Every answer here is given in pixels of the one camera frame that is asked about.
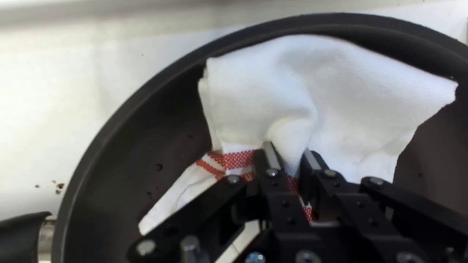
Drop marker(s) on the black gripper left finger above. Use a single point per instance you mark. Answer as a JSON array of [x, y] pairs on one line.
[[273, 205]]

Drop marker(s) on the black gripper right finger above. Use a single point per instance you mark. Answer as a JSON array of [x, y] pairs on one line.
[[352, 209]]

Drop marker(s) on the white napkin red stripes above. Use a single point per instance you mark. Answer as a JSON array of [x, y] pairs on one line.
[[331, 92]]

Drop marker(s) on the black frying pan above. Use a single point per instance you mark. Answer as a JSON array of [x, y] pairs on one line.
[[147, 146]]

